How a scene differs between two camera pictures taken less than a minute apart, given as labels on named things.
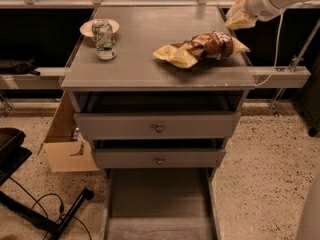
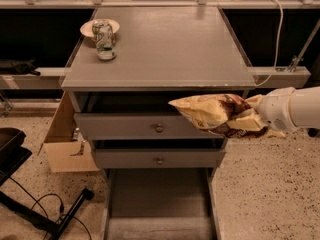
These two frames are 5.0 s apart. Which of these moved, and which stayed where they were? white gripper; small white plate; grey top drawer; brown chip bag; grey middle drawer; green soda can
Moved: white gripper; brown chip bag
Stayed: grey top drawer; green soda can; grey middle drawer; small white plate
